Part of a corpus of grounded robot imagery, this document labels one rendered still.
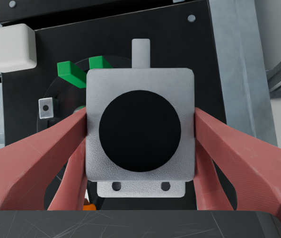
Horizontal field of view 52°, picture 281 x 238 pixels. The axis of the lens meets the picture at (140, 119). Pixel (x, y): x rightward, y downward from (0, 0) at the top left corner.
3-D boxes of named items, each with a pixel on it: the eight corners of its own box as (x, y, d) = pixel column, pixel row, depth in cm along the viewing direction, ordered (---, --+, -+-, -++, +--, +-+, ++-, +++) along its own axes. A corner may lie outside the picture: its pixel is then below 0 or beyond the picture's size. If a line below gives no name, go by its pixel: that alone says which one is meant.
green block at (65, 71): (91, 87, 29) (71, 74, 24) (79, 88, 29) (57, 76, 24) (90, 75, 29) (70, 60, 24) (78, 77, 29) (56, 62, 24)
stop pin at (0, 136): (25, 145, 36) (5, 144, 32) (16, 146, 36) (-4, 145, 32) (24, 134, 36) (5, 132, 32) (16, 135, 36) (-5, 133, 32)
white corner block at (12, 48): (46, 72, 34) (27, 62, 30) (10, 77, 35) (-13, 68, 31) (43, 34, 35) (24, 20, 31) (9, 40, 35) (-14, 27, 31)
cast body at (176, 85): (178, 188, 17) (203, 221, 10) (104, 188, 17) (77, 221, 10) (177, 49, 18) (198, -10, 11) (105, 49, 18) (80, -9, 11)
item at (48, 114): (60, 118, 29) (53, 117, 27) (46, 120, 29) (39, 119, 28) (59, 99, 29) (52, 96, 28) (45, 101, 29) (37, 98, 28)
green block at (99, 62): (118, 83, 28) (103, 69, 23) (106, 84, 28) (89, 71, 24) (117, 71, 28) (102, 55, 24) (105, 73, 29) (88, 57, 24)
